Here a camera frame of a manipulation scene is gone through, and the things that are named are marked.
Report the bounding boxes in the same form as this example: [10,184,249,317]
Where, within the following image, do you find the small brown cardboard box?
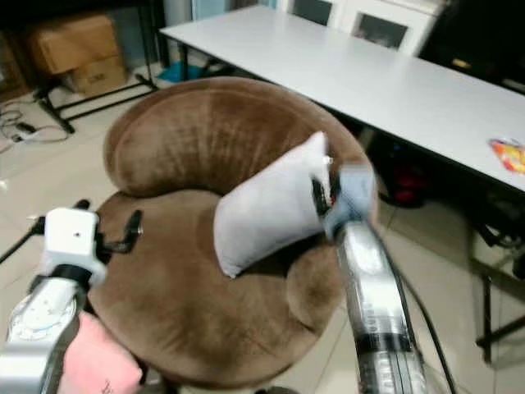
[67,55,130,94]

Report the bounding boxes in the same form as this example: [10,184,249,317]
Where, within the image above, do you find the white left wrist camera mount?
[43,208,98,268]

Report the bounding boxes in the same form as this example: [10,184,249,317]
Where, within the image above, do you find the tangled floor cables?
[0,101,68,147]

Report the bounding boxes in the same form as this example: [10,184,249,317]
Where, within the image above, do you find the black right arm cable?
[394,261,458,394]

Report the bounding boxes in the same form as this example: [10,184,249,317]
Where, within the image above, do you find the long white table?
[159,6,525,193]

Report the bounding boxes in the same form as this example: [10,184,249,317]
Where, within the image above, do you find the brown round velvet sofa chair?
[86,76,378,392]

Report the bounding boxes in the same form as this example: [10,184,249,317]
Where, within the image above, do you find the red yellow snack packet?
[489,137,525,175]

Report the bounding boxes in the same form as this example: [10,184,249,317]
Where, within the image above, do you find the black metal table frame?
[470,220,525,364]

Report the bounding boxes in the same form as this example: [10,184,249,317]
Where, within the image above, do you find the dark labelled cardboard box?
[0,33,23,101]

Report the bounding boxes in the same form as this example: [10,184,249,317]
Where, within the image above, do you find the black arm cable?
[0,232,43,265]
[394,261,458,394]

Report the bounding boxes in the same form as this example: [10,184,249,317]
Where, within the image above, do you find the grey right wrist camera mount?
[323,162,377,240]

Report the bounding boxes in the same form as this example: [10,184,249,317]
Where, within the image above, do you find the grey rectangular pillow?
[212,131,334,280]

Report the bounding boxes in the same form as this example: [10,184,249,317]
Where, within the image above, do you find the large brown cardboard box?
[28,14,121,76]

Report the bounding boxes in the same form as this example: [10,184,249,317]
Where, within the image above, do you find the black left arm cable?
[0,232,43,265]

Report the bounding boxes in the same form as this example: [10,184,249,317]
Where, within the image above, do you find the pink cloth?
[61,310,145,394]

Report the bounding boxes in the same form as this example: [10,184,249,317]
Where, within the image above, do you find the red and black bag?
[384,158,433,208]

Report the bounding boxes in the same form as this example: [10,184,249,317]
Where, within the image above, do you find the black metal rack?
[33,0,162,135]

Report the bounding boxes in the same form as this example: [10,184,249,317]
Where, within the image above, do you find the white cabinet with glass doors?
[274,0,445,56]

